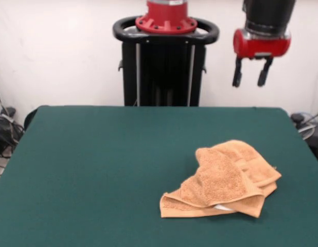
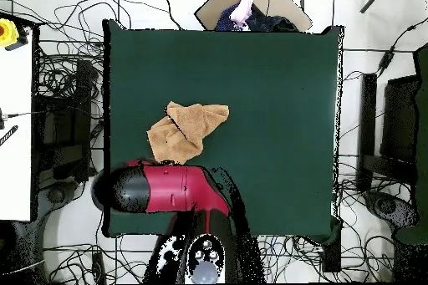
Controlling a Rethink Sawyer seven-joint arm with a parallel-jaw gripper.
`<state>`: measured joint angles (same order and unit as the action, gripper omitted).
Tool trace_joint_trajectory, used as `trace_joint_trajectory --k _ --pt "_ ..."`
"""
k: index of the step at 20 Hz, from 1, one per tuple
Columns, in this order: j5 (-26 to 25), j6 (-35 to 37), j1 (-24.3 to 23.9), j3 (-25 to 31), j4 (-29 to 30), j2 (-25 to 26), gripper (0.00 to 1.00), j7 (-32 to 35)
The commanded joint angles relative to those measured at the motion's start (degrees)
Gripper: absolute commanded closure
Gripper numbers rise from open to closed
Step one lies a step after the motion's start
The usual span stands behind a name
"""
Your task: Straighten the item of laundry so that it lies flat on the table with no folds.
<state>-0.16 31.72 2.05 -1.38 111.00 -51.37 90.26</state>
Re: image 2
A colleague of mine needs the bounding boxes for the orange terry towel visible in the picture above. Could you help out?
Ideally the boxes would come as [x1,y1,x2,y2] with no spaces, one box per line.
[146,100,231,165]

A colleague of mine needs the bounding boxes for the black flat panel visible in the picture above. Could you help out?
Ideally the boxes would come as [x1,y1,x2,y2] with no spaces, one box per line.
[380,75,420,165]

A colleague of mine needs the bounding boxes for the dark green tablecloth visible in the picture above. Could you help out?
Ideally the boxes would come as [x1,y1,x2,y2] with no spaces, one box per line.
[101,18,345,244]

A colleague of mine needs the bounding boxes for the blue dotted garment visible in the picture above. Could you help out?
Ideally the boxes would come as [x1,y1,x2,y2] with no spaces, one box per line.
[215,3,243,32]

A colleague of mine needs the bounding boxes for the dark navy garment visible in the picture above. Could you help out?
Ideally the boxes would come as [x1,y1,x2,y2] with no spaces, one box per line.
[245,3,299,33]

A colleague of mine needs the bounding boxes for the pink garment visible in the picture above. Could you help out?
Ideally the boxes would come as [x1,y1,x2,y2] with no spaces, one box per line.
[229,0,255,30]

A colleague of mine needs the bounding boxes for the brown cardboard box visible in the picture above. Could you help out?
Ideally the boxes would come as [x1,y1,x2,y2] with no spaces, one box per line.
[194,0,313,33]

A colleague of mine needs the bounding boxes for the black equipment rack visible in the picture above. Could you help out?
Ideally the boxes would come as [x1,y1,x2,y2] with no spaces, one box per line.
[33,59,98,182]

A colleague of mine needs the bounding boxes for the black upright stand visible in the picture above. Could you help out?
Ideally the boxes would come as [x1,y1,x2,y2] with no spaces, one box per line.
[357,73,378,192]

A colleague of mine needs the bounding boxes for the grey stand foot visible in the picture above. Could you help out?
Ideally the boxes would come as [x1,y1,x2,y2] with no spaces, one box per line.
[364,191,419,229]
[0,181,79,284]

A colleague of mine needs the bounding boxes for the white desk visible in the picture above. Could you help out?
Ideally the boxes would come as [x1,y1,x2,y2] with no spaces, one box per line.
[0,27,34,222]

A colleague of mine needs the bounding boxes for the dark green side cloth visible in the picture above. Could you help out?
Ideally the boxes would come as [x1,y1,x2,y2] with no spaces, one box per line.
[394,43,428,244]

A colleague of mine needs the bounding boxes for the yellow emergency stop button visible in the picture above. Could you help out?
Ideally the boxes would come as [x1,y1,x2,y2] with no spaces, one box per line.
[0,18,20,48]

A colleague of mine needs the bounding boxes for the black cable tangle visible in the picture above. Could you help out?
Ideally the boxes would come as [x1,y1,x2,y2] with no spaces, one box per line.
[34,0,133,99]
[43,234,158,284]
[257,234,395,282]

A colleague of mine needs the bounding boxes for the black cable with adapter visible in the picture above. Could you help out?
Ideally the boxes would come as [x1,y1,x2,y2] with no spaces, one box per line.
[344,17,428,80]

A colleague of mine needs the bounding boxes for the black strap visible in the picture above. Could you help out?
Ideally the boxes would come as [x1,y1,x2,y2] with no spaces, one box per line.
[0,125,19,147]

